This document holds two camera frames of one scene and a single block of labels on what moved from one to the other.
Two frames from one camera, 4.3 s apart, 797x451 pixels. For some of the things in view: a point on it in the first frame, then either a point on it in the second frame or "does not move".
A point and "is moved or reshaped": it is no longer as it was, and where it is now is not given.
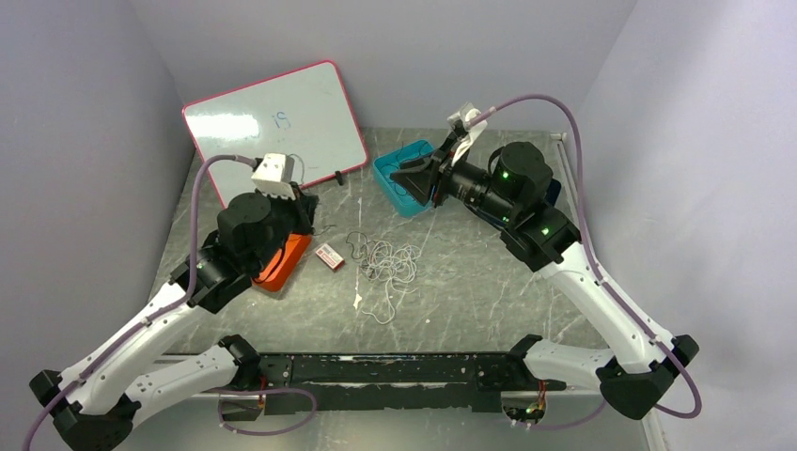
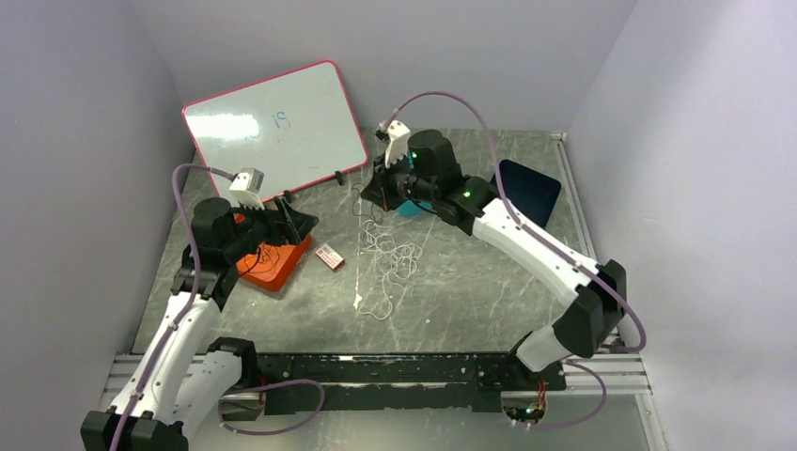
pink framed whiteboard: (305, 113) does not move
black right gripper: (419, 178) -> (378, 191)
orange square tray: (277, 272) does not move
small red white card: (330, 256) does not move
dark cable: (302, 181) is moved or reshaped
